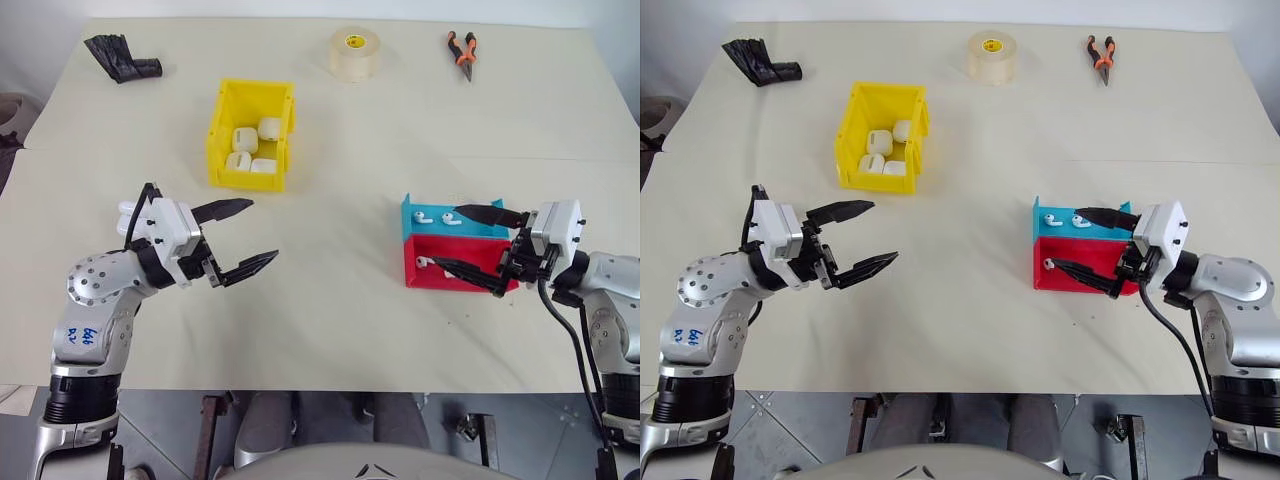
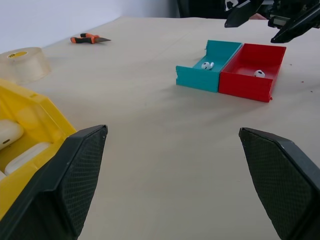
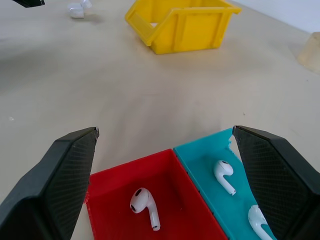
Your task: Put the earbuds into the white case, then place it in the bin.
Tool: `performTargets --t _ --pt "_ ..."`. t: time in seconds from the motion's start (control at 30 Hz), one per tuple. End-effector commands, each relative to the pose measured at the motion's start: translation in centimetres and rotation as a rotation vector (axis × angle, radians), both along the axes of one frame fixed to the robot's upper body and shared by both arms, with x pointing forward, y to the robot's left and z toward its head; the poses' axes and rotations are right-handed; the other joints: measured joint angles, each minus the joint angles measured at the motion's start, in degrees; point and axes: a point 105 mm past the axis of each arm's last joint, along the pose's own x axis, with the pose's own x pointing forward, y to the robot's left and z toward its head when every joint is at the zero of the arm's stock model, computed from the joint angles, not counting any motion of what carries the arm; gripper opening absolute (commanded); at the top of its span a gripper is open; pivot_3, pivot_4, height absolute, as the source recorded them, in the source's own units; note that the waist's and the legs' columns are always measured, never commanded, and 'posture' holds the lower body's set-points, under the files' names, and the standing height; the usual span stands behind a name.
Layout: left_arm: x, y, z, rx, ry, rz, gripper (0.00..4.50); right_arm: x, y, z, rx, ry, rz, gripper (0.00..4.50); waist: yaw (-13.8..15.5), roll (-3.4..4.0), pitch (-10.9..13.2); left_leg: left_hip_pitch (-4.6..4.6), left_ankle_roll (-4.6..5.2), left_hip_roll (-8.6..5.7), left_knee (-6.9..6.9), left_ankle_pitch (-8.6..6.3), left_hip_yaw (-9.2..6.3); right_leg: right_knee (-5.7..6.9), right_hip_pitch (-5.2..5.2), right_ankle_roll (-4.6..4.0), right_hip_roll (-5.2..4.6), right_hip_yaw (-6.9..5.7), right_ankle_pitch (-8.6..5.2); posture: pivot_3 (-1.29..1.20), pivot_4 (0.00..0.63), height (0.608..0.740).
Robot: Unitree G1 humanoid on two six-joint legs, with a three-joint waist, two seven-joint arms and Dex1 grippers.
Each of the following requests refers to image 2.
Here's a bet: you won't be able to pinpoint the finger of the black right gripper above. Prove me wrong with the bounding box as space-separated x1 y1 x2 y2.
270 2 320 44
224 0 266 29

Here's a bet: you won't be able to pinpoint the teal plastic tray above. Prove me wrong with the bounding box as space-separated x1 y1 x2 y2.
175 39 244 94

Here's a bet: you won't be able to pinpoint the yellow plastic bin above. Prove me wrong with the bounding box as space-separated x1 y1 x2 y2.
0 78 78 222

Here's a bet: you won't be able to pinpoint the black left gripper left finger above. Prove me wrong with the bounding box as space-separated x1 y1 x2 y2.
0 124 109 240

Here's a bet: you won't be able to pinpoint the clear adhesive tape roll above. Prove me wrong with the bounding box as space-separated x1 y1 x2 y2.
0 46 52 85

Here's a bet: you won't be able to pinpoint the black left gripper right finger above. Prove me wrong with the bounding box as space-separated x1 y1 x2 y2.
238 127 320 240

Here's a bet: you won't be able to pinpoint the orange black handled pliers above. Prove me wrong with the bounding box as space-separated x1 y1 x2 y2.
70 33 112 45

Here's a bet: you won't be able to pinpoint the red plastic tray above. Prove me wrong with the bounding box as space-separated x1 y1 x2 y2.
218 42 287 103

